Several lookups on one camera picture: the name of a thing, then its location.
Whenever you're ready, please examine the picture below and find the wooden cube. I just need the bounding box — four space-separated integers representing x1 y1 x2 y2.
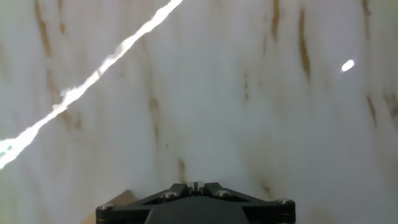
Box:
80 189 137 224

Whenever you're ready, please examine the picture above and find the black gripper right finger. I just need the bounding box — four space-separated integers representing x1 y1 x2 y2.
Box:
198 182 296 224

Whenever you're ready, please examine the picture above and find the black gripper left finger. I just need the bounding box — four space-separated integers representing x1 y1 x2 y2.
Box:
95 182 197 224

